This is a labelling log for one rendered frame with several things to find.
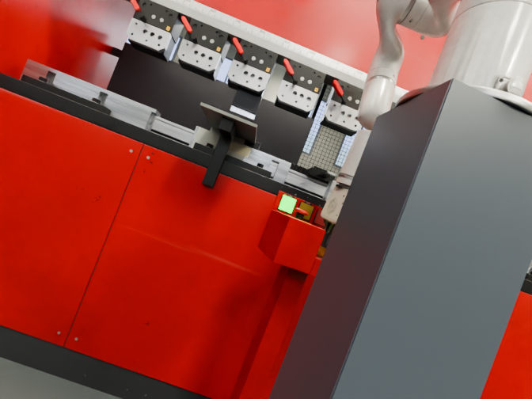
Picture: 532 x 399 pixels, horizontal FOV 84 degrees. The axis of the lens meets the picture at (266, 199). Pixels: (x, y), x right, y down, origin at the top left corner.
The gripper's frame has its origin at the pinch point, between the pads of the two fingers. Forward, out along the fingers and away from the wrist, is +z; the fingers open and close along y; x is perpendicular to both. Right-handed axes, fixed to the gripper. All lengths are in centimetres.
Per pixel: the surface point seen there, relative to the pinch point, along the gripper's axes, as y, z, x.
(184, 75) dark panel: -106, -44, -61
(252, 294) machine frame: -19.9, 29.3, -6.3
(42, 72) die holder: -59, -14, -102
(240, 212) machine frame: -25.3, 4.8, -20.2
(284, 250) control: 6.3, 5.2, -13.3
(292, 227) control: 5.8, -0.7, -13.5
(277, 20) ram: -45, -67, -31
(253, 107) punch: -45, -33, -27
